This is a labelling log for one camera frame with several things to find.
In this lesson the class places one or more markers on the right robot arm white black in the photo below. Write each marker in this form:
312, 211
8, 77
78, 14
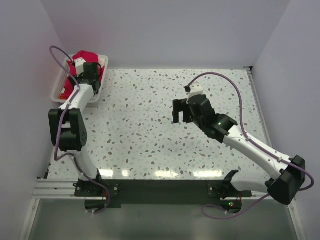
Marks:
285, 174

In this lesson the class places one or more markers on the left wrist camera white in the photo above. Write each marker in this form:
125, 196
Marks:
79, 65

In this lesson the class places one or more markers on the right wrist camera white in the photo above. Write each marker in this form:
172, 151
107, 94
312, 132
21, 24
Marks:
193, 90

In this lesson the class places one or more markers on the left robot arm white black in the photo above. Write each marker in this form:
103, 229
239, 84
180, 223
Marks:
69, 134

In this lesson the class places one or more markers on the cream t shirt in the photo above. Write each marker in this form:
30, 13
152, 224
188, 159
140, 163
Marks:
101, 61

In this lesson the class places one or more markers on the white plastic basket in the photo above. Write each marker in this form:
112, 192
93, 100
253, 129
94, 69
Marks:
60, 81

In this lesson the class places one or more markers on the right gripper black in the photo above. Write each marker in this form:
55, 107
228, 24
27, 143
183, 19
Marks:
179, 105

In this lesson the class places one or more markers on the red t shirt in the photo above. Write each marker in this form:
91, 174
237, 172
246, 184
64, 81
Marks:
71, 68

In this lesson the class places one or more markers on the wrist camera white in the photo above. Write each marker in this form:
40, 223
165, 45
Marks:
193, 90
79, 65

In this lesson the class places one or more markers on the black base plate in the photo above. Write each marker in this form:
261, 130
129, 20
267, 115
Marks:
116, 193

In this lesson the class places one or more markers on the orange t shirt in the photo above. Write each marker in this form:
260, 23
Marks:
60, 96

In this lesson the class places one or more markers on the aluminium frame rail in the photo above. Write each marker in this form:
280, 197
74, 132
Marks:
52, 189

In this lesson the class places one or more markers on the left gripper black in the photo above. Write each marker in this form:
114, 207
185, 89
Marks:
81, 76

